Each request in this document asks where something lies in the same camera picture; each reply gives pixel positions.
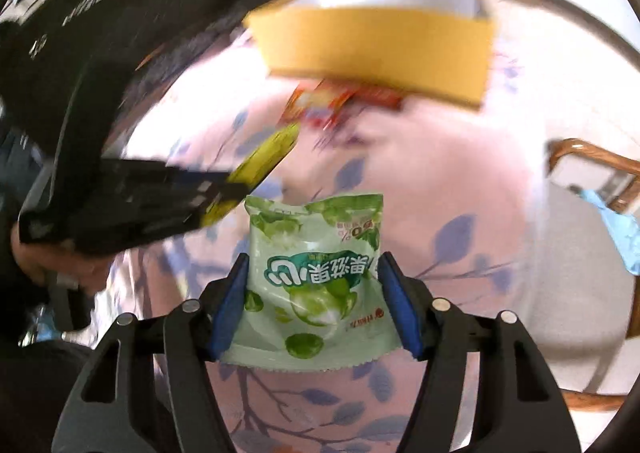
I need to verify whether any yellow green snack bar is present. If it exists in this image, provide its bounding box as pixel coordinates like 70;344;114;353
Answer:
200;124;299;228

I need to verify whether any green plum candy bag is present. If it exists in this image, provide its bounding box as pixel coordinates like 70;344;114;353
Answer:
222;193;400;372

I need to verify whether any red yellow snack packet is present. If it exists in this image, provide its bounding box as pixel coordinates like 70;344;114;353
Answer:
280;80;405;129

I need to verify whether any person's left hand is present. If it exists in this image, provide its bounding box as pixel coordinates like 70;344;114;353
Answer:
11;225;115;296

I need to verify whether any wooden chair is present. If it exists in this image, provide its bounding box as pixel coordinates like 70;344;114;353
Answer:
546;138;639;413

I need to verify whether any light blue cloth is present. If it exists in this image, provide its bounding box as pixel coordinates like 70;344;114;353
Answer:
580;190;640;277

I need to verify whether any pink floral tablecloth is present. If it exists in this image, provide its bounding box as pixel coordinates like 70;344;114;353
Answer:
96;37;537;452

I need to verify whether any yellow cardboard box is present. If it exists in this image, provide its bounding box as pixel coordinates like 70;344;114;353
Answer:
243;0;495;109

